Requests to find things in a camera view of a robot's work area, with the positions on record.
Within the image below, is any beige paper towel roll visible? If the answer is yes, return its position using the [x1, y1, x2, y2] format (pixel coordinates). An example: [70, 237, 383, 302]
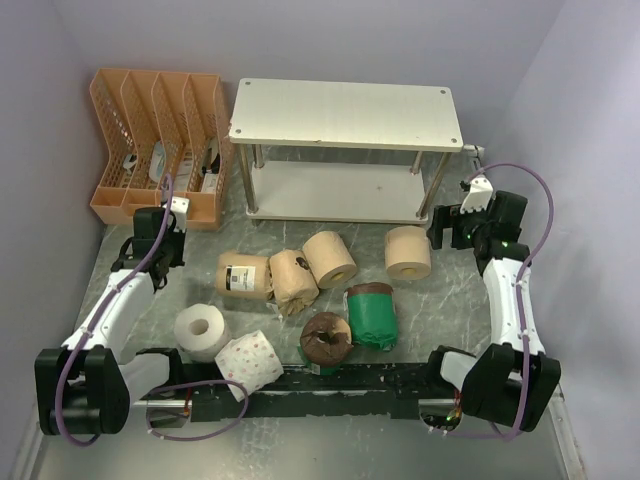
[385, 226, 432, 281]
[302, 231, 358, 289]

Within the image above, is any plain white paper roll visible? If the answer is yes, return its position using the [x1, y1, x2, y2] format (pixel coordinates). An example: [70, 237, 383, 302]
[174, 304, 232, 363]

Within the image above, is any green paper roll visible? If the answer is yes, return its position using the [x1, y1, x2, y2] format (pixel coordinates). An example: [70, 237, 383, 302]
[345, 282, 399, 351]

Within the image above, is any white red-dotted paper roll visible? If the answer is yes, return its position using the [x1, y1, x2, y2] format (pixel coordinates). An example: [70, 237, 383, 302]
[215, 330, 284, 402]

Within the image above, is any brown-topped green roll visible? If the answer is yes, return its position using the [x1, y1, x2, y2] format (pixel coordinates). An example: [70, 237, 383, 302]
[299, 312, 354, 367]

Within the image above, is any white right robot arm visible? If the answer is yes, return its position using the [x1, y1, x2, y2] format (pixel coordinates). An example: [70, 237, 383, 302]
[424, 191, 561, 432]

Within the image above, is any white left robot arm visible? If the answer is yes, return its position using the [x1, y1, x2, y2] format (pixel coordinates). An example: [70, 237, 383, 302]
[34, 197, 189, 442]

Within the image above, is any white two-tier shelf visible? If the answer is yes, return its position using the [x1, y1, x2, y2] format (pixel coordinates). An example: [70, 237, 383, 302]
[229, 78, 464, 225]

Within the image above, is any brown wrapped roll with label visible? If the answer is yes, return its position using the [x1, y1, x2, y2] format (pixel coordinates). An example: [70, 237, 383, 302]
[215, 250, 273, 301]

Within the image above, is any orange plastic file organizer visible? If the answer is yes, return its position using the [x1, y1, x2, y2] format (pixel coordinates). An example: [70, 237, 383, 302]
[89, 68, 235, 230]

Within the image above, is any brown paper wrapped roll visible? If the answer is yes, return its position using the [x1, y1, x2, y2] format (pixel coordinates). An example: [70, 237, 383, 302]
[269, 249, 319, 317]

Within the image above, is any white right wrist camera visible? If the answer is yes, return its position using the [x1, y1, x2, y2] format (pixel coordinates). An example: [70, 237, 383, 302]
[460, 175, 494, 214]

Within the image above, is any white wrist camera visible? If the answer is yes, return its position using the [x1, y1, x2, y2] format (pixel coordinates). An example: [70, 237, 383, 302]
[460, 175, 494, 214]
[161, 197, 190, 233]

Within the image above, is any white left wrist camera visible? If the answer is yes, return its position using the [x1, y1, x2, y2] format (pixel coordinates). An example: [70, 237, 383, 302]
[161, 197, 190, 233]

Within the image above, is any white wall bracket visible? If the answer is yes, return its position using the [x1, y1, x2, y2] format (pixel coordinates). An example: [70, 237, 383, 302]
[463, 144, 485, 158]

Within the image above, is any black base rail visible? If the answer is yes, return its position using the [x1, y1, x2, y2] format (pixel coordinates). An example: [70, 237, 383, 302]
[134, 363, 458, 422]

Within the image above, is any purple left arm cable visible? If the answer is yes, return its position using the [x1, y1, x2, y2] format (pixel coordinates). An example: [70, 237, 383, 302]
[53, 173, 250, 447]

